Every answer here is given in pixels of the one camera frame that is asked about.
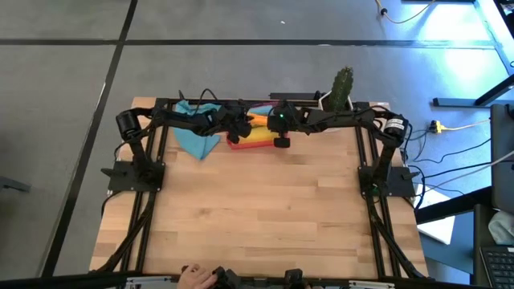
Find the orange microfiber towel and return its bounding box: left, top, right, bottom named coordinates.
left=247, top=113, right=269, bottom=128

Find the black aluminium table frame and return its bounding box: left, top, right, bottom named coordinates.
left=90, top=96, right=429, bottom=282

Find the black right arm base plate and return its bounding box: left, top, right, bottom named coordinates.
left=359, top=165, right=421, bottom=197

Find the grey cloth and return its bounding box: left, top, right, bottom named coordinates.
left=487, top=210, right=514, bottom=246

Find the black laptop keyboard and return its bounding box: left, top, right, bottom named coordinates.
left=479, top=245, right=514, bottom=289

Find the black crossbar with silver brackets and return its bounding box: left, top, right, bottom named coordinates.
left=0, top=271, right=475, bottom=289

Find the cream floor cable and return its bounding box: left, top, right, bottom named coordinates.
left=373, top=0, right=437, bottom=25

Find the black desk beam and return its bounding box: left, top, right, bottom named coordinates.
left=415, top=186, right=493, bottom=225

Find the green cactus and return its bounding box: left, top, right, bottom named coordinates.
left=329, top=66, right=355, bottom=112

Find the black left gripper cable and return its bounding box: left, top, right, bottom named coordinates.
left=192, top=88, right=220, bottom=118

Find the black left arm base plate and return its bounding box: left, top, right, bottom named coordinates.
left=100, top=160, right=165, bottom=193

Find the black teleoperation handle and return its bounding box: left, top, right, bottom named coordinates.
left=284, top=268, right=306, bottom=289
left=212, top=267, right=242, bottom=289

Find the grey cable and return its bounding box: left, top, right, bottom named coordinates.
left=425, top=150, right=514, bottom=189

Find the yellow microfiber towel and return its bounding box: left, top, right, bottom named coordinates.
left=236, top=126, right=279, bottom=144

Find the blue microfiber towel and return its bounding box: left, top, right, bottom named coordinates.
left=248, top=104, right=275, bottom=117
left=172, top=100, right=222, bottom=161

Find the person's hand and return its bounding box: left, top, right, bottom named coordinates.
left=178, top=263, right=218, bottom=289

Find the black desk foot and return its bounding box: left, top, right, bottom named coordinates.
left=432, top=74, right=514, bottom=108

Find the white sheet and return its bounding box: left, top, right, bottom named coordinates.
left=416, top=187, right=457, bottom=246

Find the grey floor object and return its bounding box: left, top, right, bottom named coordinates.
left=0, top=175, right=31, bottom=193

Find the yellow plug with cable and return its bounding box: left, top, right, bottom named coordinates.
left=429, top=119, right=492, bottom=134

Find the pink plastic basket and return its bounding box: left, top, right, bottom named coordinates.
left=226, top=102, right=282, bottom=151

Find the black monitor panel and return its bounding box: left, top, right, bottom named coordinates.
left=489, top=103, right=514, bottom=214

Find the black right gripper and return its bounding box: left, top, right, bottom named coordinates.
left=267, top=100, right=310, bottom=149

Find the black power cable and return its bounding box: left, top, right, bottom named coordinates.
left=417, top=159, right=514, bottom=180

